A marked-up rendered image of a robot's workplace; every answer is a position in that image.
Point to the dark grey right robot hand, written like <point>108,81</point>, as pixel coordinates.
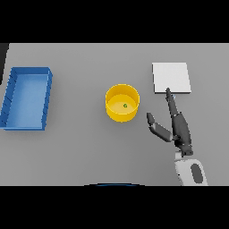
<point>180,128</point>

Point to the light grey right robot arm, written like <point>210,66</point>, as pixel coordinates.
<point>190,173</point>

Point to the pale square measuring scale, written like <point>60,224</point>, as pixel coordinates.
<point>171,77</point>

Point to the yellow bowl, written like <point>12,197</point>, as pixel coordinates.
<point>122,103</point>

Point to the blue tray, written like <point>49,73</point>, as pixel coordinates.
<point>27,99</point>

